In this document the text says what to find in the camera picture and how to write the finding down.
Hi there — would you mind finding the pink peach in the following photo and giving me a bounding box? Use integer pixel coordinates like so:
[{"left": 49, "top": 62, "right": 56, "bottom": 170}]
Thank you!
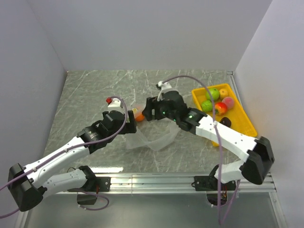
[{"left": 222, "top": 96, "right": 235, "bottom": 110}]

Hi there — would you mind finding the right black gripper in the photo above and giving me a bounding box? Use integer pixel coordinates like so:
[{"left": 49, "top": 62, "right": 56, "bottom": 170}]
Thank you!
[{"left": 142, "top": 96, "right": 179, "bottom": 122}]

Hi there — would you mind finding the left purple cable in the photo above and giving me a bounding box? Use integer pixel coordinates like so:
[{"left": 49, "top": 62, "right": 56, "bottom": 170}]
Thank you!
[{"left": 0, "top": 95, "right": 128, "bottom": 219}]

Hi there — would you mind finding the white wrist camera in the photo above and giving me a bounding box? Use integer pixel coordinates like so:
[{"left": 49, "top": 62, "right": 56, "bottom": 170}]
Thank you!
[
  {"left": 156, "top": 81, "right": 173, "bottom": 101},
  {"left": 106, "top": 97, "right": 123, "bottom": 112}
]

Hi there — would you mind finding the red fruit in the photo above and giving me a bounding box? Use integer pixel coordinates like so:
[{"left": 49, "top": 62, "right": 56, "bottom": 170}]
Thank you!
[{"left": 214, "top": 102, "right": 228, "bottom": 116}]

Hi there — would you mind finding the purple cable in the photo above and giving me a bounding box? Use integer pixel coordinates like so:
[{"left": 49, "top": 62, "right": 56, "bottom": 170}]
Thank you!
[
  {"left": 0, "top": 95, "right": 128, "bottom": 219},
  {"left": 162, "top": 75, "right": 240, "bottom": 225}
]

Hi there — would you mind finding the green apple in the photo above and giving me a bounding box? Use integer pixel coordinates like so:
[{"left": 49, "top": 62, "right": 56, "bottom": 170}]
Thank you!
[{"left": 206, "top": 88, "right": 220, "bottom": 101}]

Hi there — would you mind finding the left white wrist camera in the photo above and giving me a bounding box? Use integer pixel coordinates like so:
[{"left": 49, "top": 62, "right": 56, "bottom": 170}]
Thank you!
[{"left": 106, "top": 97, "right": 123, "bottom": 112}]

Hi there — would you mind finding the dark purple fruit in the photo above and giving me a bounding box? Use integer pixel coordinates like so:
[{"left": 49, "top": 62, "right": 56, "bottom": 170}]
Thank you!
[{"left": 220, "top": 117, "right": 232, "bottom": 128}]

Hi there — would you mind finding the green fruit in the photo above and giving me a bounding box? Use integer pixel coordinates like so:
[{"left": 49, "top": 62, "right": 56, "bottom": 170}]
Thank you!
[{"left": 201, "top": 100, "right": 213, "bottom": 113}]

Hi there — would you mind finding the aluminium rail frame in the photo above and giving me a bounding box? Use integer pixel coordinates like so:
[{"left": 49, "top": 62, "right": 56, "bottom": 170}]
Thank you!
[{"left": 14, "top": 71, "right": 289, "bottom": 228}]

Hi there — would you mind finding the small orange fruit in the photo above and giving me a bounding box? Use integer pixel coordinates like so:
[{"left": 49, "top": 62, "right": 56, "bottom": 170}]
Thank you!
[{"left": 219, "top": 88, "right": 229, "bottom": 100}]

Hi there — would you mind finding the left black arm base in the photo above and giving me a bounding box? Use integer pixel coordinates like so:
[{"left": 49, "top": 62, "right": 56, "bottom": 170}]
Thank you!
[{"left": 67, "top": 177, "right": 111, "bottom": 211}]

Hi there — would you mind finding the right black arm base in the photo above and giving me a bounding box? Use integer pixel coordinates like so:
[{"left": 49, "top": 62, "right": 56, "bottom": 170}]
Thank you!
[{"left": 191, "top": 176, "right": 236, "bottom": 206}]

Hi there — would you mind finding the clear plastic bag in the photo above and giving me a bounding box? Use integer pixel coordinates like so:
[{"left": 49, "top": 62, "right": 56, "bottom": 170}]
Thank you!
[{"left": 126, "top": 106, "right": 181, "bottom": 151}]

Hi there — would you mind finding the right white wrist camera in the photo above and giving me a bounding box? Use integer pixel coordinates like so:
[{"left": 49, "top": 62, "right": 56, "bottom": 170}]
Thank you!
[{"left": 156, "top": 81, "right": 173, "bottom": 101}]

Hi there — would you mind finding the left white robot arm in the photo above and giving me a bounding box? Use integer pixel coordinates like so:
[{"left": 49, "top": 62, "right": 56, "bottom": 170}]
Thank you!
[{"left": 8, "top": 110, "right": 136, "bottom": 212}]

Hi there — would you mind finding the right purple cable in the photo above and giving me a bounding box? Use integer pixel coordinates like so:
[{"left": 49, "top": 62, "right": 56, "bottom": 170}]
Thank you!
[{"left": 162, "top": 75, "right": 240, "bottom": 225}]

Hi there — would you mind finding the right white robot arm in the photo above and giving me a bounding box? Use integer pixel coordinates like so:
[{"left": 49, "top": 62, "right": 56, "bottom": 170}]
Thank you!
[{"left": 142, "top": 90, "right": 275, "bottom": 190}]

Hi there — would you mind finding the yellow plastic tray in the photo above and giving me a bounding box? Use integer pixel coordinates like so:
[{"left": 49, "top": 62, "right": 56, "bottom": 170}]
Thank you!
[{"left": 191, "top": 84, "right": 257, "bottom": 138}]

